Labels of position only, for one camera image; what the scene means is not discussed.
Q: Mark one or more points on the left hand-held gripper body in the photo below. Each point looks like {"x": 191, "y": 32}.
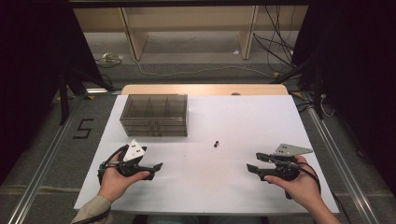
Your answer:
{"x": 134, "y": 151}

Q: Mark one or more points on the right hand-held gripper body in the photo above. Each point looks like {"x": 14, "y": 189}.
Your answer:
{"x": 285, "y": 169}

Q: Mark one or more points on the small black metal piece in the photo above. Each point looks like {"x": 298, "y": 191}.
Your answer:
{"x": 216, "y": 144}

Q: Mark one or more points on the smoky transparent drawer organizer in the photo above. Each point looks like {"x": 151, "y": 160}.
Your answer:
{"x": 155, "y": 107}

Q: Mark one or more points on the person's right hand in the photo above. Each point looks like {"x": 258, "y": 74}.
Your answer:
{"x": 303, "y": 186}

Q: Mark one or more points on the person's left hand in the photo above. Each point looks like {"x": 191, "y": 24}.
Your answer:
{"x": 113, "y": 183}

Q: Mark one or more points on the black metal stand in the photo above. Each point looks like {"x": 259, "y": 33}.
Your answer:
{"x": 317, "y": 90}
{"x": 63, "y": 96}

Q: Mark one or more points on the light wooden table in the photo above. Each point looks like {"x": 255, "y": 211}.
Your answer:
{"x": 202, "y": 89}

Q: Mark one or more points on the small white paper scrap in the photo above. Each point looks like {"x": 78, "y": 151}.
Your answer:
{"x": 236, "y": 52}

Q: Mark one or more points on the light wooden shelf unit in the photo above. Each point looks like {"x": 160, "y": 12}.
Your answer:
{"x": 137, "y": 40}

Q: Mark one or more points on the dark curtain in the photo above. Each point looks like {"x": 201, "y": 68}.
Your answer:
{"x": 31, "y": 77}
{"x": 358, "y": 77}

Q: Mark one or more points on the aluminium floor rail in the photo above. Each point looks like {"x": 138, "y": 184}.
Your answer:
{"x": 37, "y": 183}
{"x": 345, "y": 174}

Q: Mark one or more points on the short aluminium rail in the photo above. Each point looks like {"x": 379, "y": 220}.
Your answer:
{"x": 102, "y": 90}

